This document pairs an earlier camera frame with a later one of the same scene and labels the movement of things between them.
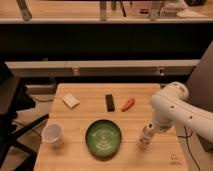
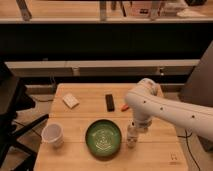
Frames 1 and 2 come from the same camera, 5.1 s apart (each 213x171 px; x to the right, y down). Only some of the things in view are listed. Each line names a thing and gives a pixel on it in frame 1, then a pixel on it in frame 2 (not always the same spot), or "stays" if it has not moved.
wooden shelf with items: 106,11 stays
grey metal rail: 102,68 stays
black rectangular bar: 110,103 stays
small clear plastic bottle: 145,138 → 132,139
